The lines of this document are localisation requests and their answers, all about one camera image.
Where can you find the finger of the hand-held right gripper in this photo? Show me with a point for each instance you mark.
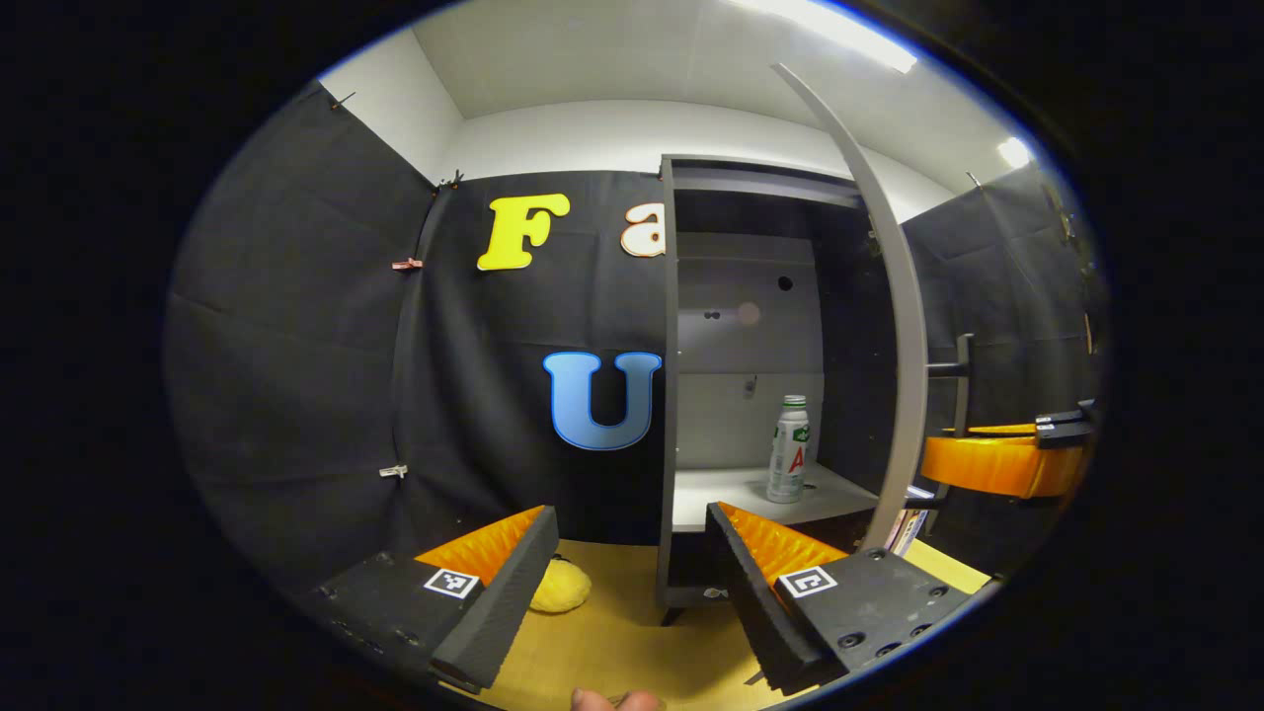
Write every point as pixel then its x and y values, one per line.
pixel 987 464
pixel 1062 423

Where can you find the white bottle with green label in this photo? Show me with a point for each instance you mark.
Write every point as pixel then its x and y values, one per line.
pixel 788 454

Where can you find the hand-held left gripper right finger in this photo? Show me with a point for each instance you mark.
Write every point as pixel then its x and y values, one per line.
pixel 750 602

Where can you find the copper cloth clip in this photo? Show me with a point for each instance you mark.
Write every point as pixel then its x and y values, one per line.
pixel 407 265

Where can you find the dark grey cabinet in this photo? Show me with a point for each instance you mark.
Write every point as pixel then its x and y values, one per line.
pixel 721 415

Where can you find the silver cloth clip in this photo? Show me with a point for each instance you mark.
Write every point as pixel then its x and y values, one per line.
pixel 393 471

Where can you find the black backdrop cloth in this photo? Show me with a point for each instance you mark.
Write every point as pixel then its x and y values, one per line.
pixel 296 346

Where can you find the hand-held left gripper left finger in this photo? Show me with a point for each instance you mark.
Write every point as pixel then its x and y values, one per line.
pixel 504 612

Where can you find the blue book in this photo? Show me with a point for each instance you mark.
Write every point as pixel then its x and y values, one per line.
pixel 918 518

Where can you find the beige cabinet door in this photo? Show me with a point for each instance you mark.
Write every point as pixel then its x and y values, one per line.
pixel 908 326

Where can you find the small ceiling light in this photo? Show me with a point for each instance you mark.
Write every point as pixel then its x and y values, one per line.
pixel 1014 152

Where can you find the grey cabinet shelf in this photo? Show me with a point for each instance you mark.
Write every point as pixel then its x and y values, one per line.
pixel 731 489

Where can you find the yellow lemon toy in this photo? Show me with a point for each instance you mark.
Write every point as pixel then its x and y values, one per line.
pixel 563 588

